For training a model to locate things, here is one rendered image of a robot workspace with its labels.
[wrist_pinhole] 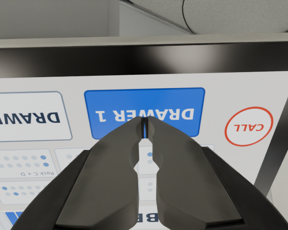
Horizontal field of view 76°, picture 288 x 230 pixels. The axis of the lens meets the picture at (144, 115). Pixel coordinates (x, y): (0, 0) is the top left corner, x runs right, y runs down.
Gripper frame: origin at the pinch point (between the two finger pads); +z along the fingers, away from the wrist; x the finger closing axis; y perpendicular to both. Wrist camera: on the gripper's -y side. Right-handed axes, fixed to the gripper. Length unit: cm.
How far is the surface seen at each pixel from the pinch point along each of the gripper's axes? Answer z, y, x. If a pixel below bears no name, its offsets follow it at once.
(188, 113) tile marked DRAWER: 2.0, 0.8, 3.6
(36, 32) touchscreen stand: 16.2, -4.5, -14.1
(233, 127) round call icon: 2.0, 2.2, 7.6
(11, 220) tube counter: 2.0, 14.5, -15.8
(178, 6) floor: 145, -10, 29
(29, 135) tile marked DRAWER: 2.0, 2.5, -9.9
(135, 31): 131, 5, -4
